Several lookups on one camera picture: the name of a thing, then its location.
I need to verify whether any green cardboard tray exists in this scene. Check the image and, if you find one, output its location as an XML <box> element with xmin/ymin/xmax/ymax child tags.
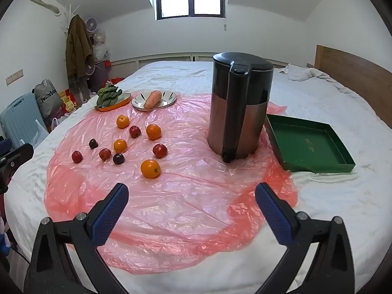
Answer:
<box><xmin>265</xmin><ymin>113</ymin><xmax>356</xmax><ymax>173</ymax></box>

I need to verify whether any white bed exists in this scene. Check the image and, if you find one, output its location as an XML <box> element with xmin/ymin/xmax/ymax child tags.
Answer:
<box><xmin>3</xmin><ymin>61</ymin><xmax>392</xmax><ymax>294</ymax></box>

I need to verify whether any white radiator cover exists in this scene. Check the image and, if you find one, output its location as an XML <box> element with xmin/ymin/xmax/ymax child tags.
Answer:
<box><xmin>109</xmin><ymin>52</ymin><xmax>290</xmax><ymax>80</ymax></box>

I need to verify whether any grey drawstring bag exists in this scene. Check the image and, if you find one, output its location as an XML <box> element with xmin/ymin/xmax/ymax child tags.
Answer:
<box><xmin>33</xmin><ymin>79</ymin><xmax>63</xmax><ymax>118</ymax></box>

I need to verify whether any wrapped wall pipe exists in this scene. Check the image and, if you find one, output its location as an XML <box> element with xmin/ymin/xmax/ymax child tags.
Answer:
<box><xmin>17</xmin><ymin>0</ymin><xmax>62</xmax><ymax>16</ymax></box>

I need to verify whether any olive brown coat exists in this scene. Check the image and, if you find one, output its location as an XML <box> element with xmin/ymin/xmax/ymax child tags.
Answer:
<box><xmin>65</xmin><ymin>15</ymin><xmax>95</xmax><ymax>78</ymax></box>

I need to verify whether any carrot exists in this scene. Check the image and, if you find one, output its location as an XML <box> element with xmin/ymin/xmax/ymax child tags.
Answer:
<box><xmin>143</xmin><ymin>90</ymin><xmax>162</xmax><ymax>110</ymax></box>

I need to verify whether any wall switch panel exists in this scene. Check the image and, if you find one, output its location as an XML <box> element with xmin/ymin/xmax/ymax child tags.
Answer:
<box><xmin>6</xmin><ymin>70</ymin><xmax>24</xmax><ymax>85</ymax></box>

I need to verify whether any white coat rack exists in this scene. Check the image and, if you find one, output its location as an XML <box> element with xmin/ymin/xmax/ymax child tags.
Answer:
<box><xmin>63</xmin><ymin>4</ymin><xmax>80</xmax><ymax>37</ymax></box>

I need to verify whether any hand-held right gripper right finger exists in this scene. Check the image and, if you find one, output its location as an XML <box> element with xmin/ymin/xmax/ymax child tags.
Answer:
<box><xmin>255</xmin><ymin>182</ymin><xmax>359</xmax><ymax>294</ymax></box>

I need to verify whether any black striped white plate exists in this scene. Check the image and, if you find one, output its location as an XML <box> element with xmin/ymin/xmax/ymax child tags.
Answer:
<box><xmin>132</xmin><ymin>90</ymin><xmax>177</xmax><ymax>111</ymax></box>

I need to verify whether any wooden headboard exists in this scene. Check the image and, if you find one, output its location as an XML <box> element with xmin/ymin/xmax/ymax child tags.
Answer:
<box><xmin>315</xmin><ymin>45</ymin><xmax>392</xmax><ymax>121</ymax></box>

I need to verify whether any light blue suitcase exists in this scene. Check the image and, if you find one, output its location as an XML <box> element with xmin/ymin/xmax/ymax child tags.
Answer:
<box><xmin>0</xmin><ymin>92</ymin><xmax>49</xmax><ymax>147</ymax></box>

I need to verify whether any purple bin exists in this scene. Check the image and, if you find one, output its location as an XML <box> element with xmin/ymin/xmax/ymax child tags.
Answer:
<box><xmin>89</xmin><ymin>61</ymin><xmax>110</xmax><ymax>91</ymax></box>

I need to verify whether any pink plastic sheet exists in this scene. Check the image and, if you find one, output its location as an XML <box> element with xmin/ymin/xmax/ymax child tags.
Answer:
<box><xmin>44</xmin><ymin>93</ymin><xmax>299</xmax><ymax>274</ymax></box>

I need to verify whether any white plastic bag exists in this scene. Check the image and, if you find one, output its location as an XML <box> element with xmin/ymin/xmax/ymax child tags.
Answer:
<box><xmin>18</xmin><ymin>119</ymin><xmax>49</xmax><ymax>149</ymax></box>
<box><xmin>50</xmin><ymin>117</ymin><xmax>66</xmax><ymax>132</ymax></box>

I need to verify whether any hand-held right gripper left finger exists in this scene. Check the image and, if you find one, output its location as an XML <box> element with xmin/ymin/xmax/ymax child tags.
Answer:
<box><xmin>24</xmin><ymin>183</ymin><xmax>130</xmax><ymax>294</ymax></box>

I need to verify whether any crumpled white blanket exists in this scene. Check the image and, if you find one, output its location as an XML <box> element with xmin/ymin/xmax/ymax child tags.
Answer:
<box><xmin>278</xmin><ymin>64</ymin><xmax>340</xmax><ymax>83</ymax></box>

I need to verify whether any green bok choy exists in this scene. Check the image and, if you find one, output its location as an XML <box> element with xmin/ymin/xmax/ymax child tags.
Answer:
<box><xmin>96</xmin><ymin>83</ymin><xmax>123</xmax><ymax>108</ymax></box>

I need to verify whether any red and yellow box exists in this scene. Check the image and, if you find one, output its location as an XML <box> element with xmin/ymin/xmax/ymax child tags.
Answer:
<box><xmin>58</xmin><ymin>89</ymin><xmax>82</xmax><ymax>114</ymax></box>

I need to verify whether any pile of clear plastic bags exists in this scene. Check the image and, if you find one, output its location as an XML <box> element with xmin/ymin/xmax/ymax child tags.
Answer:
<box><xmin>92</xmin><ymin>29</ymin><xmax>110</xmax><ymax>63</ymax></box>

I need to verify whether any black and copper electric kettle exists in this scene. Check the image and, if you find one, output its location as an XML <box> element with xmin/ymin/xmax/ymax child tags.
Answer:
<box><xmin>208</xmin><ymin>52</ymin><xmax>274</xmax><ymax>163</ymax></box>

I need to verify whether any orange oval plate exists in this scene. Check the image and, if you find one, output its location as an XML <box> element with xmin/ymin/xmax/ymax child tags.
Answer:
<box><xmin>94</xmin><ymin>93</ymin><xmax>131</xmax><ymax>112</ymax></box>

